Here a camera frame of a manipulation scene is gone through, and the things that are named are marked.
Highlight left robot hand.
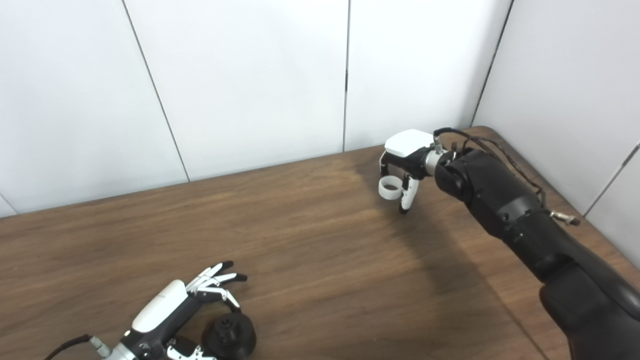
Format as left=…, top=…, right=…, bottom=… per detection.
left=120, top=260, right=248, bottom=360

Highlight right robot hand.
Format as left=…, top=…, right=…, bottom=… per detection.
left=378, top=128, right=436, bottom=215

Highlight white ring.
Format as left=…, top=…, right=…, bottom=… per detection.
left=378, top=176, right=404, bottom=202

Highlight round black part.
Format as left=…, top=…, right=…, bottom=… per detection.
left=201, top=312, right=257, bottom=360

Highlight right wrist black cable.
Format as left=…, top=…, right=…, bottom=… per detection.
left=433, top=127, right=582, bottom=227

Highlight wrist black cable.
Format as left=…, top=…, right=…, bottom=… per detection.
left=44, top=334, right=112, bottom=360
left=433, top=127, right=582, bottom=227

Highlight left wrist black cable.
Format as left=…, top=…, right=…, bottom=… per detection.
left=44, top=334, right=112, bottom=360

